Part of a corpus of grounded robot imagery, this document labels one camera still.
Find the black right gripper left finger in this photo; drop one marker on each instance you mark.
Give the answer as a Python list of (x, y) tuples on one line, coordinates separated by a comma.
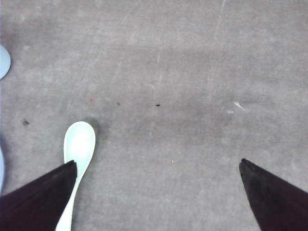
[(38, 205)]

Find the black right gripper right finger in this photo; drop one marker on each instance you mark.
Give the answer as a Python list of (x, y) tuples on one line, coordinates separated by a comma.
[(276, 204)]

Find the mint green plastic spoon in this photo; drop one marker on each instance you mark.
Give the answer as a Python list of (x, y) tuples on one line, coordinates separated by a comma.
[(79, 145)]

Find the light blue plastic cup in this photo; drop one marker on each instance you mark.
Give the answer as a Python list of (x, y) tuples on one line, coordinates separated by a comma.
[(5, 61)]

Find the blue plastic plate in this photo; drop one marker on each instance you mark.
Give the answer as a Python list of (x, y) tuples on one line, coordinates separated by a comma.
[(2, 170)]

